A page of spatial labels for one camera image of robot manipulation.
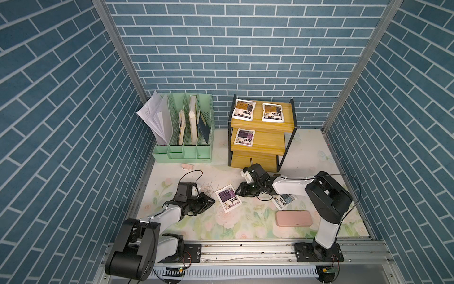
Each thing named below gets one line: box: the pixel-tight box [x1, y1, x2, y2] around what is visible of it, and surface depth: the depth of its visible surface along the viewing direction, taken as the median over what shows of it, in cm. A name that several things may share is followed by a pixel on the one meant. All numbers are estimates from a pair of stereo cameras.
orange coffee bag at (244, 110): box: [231, 98, 256, 122], surface depth 81 cm
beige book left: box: [178, 109, 187, 146], surface depth 101 cm
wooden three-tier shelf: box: [228, 94, 298, 173], surface depth 91 cm
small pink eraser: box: [180, 163, 194, 170], surface depth 102 cm
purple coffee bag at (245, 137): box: [233, 127, 256, 147], surface depth 95 cm
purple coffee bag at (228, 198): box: [214, 184, 243, 213], surface depth 91 cm
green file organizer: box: [152, 92, 213, 164], surface depth 105 cm
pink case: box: [275, 210, 313, 228], surface depth 85 cm
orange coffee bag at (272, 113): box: [261, 102, 285, 123], surface depth 80 cm
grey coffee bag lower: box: [271, 193, 296, 210], surface depth 90 cm
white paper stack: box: [137, 91, 174, 146], surface depth 96 cm
